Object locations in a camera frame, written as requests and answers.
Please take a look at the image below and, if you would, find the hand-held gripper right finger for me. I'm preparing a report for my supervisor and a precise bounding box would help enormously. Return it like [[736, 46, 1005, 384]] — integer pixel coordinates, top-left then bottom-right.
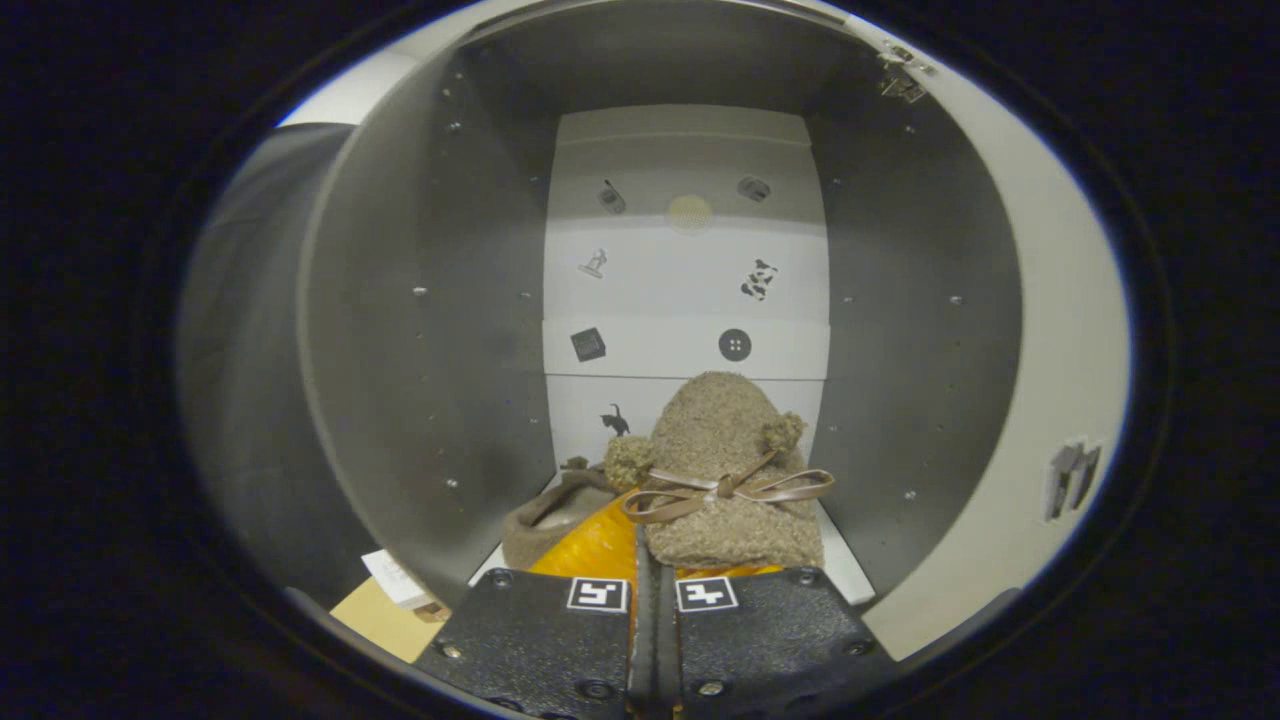
[[655, 560, 901, 720]]

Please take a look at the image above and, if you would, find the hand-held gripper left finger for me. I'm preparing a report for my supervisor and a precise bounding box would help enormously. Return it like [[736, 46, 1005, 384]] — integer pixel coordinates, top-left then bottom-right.
[[415, 490, 641, 720]]

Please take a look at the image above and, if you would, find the brown fuzzy shoe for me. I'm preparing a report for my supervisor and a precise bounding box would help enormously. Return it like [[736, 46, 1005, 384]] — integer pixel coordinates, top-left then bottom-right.
[[500, 457, 626, 571], [603, 371, 836, 571]]

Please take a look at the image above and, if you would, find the dark grey shoe cabinet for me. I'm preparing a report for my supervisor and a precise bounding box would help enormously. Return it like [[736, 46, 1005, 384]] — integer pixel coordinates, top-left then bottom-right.
[[298, 0, 1026, 611]]

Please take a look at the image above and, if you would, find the metal door hinge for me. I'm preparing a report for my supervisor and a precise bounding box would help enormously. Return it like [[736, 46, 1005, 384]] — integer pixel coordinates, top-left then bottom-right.
[[876, 40, 936, 104]]

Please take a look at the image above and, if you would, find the white book with photo cover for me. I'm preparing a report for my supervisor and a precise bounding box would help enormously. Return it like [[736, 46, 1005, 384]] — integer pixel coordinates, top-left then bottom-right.
[[360, 549, 441, 613]]

